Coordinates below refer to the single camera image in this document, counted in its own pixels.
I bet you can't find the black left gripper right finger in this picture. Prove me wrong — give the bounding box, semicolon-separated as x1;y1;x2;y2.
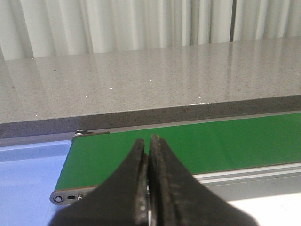
149;135;258;226

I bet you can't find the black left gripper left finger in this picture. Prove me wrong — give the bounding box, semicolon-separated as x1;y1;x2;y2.
49;139;149;226

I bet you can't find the green conveyor belt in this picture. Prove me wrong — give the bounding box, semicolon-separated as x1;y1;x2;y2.
55;113;301;190

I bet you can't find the grey conveyor end plate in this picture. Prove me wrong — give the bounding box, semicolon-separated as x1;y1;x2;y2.
49;186;97;205

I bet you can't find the blue plastic bin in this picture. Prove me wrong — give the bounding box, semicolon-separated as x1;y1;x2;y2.
0;141;71;226

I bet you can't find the grey speckled counter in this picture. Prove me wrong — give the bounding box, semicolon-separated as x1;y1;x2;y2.
0;37;301;138

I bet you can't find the white pleated curtain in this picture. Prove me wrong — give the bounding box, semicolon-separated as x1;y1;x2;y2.
0;0;301;60

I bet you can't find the aluminium conveyor frame rail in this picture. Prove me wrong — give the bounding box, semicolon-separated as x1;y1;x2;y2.
193;163;301;186

